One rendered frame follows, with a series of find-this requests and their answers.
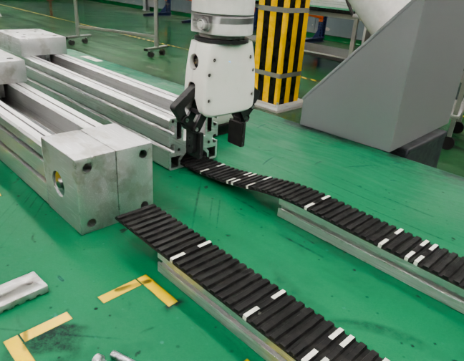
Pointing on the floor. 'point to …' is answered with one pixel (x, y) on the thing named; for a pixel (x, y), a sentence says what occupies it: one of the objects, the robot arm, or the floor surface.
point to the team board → (120, 31)
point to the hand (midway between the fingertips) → (216, 142)
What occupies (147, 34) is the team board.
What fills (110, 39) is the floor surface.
